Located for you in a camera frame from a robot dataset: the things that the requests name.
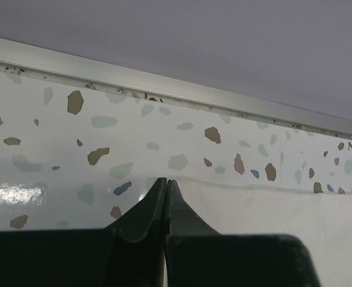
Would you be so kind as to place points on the white printed t-shirt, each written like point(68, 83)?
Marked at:
point(321, 221)

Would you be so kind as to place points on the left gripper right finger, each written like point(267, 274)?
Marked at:
point(198, 255)

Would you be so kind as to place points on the aluminium table frame rail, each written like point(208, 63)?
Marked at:
point(93, 74)

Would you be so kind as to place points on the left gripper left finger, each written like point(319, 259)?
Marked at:
point(128, 252)

